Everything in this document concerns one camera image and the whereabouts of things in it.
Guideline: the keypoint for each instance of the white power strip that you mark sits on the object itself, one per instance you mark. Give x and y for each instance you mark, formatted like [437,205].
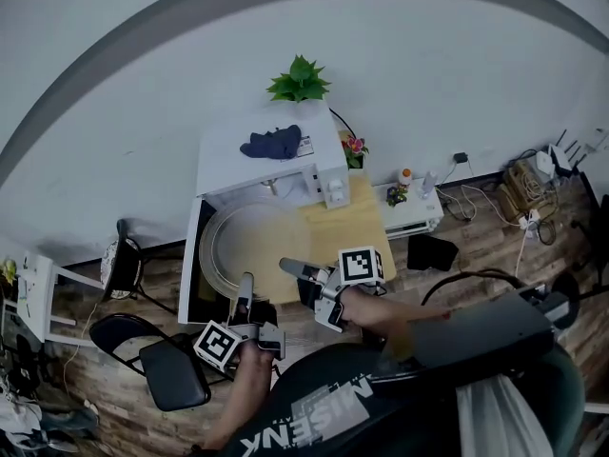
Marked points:
[529,219]

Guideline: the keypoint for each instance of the person's black shirt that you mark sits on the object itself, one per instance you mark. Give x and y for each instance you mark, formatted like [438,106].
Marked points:
[333,398]

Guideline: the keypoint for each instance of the white router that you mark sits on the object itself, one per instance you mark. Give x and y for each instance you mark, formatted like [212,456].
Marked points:
[544,160]

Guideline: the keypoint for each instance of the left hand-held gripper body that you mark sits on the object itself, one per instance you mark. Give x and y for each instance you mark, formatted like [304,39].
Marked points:
[216,343]

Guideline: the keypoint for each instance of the person's left forearm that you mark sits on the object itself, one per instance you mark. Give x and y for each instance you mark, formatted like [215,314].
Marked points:
[242,398]

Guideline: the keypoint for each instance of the yellow flower plant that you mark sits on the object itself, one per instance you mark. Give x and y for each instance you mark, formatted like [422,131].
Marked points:
[8,272]

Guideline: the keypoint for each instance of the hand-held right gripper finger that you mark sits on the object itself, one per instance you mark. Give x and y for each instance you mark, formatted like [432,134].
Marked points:
[300,264]
[304,275]

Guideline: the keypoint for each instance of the orange bottle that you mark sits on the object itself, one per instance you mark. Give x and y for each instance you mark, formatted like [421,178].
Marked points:
[405,179]

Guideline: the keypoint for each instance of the black folding chair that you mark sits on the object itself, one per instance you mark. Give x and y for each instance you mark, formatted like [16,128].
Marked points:
[173,379]

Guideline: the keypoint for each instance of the white fabric piece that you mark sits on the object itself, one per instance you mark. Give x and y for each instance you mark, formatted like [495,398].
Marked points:
[495,417]

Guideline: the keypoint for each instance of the person's right forearm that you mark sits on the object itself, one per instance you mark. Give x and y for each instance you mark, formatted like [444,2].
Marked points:
[390,310]

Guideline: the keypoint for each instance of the round glass turntable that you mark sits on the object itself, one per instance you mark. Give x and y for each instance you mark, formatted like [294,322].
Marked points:
[257,245]

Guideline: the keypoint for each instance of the black power adapter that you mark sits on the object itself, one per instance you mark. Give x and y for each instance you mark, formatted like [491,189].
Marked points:
[460,157]

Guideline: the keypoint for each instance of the green leafy potted plant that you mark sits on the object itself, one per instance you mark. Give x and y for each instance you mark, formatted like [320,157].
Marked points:
[300,84]

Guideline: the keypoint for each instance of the clear spray bottle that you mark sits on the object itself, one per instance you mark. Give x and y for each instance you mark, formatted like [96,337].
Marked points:
[428,184]

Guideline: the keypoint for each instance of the beige microwave roller guide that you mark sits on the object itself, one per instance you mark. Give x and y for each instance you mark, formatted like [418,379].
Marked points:
[272,186]

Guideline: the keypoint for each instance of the white microwave door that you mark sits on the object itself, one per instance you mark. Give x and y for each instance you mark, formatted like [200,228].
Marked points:
[186,264]

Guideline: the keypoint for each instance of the black flat box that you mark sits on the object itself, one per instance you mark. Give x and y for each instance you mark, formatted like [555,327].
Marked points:
[485,326]

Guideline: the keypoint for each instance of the dark blue cloth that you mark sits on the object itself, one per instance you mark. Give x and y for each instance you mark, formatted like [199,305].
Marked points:
[276,143]

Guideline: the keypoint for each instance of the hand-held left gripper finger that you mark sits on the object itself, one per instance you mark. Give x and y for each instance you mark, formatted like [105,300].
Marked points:
[245,293]

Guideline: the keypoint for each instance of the small purple flower plant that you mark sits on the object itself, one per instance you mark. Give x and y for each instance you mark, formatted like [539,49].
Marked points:
[396,195]

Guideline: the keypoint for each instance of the pink flower potted plant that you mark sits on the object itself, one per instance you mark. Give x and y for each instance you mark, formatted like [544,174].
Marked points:
[354,148]

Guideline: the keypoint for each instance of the black chair patterned cushion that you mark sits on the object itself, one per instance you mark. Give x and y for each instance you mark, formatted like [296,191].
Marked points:
[121,264]

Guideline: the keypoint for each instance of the black bag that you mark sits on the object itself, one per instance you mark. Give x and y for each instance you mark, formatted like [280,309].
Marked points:
[430,252]

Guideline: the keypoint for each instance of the white desk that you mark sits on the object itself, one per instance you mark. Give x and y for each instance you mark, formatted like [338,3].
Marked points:
[40,284]

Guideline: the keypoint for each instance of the small white side table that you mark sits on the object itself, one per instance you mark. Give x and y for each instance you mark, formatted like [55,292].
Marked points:
[414,214]

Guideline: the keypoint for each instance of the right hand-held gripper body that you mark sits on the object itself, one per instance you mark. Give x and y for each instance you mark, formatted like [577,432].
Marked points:
[361,264]

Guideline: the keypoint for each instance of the white microwave oven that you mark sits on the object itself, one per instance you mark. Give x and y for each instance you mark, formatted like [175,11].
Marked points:
[228,164]

